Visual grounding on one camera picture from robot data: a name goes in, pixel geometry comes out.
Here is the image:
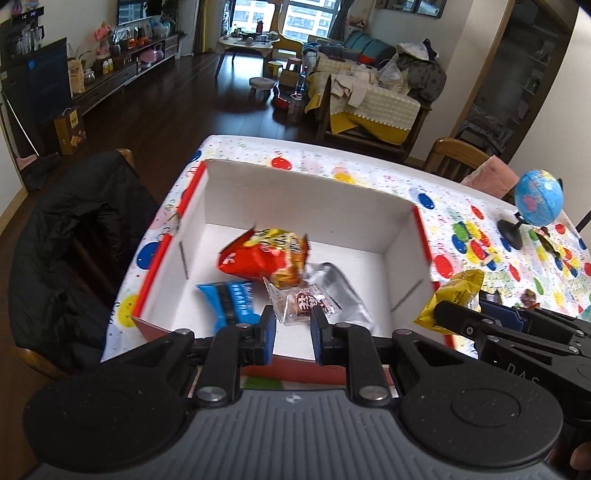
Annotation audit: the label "beige paper bag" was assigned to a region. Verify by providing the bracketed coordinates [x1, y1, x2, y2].
[67, 59, 86, 95]

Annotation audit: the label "wooden dining chair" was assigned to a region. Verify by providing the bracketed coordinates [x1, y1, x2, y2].
[422, 137, 490, 183]

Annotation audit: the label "blue desk globe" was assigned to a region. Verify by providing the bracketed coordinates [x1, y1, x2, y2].
[497, 170, 565, 250]

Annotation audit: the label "window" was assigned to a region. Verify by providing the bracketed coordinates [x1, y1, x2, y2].
[228, 0, 340, 40]

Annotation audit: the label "blue snack packet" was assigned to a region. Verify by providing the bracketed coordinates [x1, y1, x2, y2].
[197, 281, 259, 330]

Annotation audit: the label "round coffee table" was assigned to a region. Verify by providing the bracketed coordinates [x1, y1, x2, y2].
[217, 32, 281, 77]

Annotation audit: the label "small round stool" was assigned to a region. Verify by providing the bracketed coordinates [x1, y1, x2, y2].
[248, 78, 274, 100]

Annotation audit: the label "red chip bag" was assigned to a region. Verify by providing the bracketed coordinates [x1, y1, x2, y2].
[218, 227, 311, 289]

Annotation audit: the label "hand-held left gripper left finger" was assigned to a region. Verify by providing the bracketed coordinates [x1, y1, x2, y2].
[139, 305, 277, 409]

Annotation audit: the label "silver plastic packet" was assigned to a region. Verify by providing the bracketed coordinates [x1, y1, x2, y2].
[302, 262, 375, 330]

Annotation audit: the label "red cardboard box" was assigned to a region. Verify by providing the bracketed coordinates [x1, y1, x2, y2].
[130, 159, 467, 400]

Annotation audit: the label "yellow gift box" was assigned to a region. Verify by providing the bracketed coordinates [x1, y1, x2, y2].
[54, 106, 88, 155]

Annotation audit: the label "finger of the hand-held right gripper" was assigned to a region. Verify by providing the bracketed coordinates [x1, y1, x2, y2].
[479, 301, 591, 344]
[433, 300, 578, 356]

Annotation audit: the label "pile of clothes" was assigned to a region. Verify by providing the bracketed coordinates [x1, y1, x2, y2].
[379, 39, 448, 102]

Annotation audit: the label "person's right hand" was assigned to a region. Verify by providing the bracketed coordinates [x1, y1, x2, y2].
[571, 444, 591, 480]

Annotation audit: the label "pink cloth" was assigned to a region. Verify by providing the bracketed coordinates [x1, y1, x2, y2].
[462, 156, 520, 201]

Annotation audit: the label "small clear candy packet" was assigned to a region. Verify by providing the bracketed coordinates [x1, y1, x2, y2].
[263, 277, 345, 326]

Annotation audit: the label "yellow wooden chair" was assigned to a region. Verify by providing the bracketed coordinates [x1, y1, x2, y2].
[261, 0, 301, 51]

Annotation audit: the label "television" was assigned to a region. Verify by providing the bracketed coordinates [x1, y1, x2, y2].
[117, 0, 164, 26]

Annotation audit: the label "black jacket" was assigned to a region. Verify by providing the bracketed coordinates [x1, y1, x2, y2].
[8, 150, 160, 374]

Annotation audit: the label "framed wall pictures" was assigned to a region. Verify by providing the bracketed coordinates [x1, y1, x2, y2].
[376, 0, 441, 19]

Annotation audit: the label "balloon print tablecloth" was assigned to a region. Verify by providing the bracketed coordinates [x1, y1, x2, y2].
[99, 134, 591, 365]

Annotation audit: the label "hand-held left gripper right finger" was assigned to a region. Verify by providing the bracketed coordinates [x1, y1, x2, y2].
[310, 306, 455, 403]

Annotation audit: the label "black cabinet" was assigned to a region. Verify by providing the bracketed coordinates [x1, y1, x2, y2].
[0, 37, 75, 153]

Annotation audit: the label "yellow snack packet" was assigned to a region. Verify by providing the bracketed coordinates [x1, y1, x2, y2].
[412, 269, 485, 330]

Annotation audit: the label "sofa with yellow cover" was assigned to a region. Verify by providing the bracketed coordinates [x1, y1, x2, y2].
[302, 30, 432, 148]

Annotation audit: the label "grey curtain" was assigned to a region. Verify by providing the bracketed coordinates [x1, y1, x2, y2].
[330, 0, 352, 42]

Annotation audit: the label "dark tv cabinet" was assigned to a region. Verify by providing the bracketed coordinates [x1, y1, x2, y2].
[69, 32, 181, 116]

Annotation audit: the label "bookshelf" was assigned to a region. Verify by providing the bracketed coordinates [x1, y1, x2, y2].
[462, 46, 555, 153]

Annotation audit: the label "open brown wrapper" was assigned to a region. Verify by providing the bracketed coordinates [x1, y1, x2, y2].
[531, 228, 573, 259]

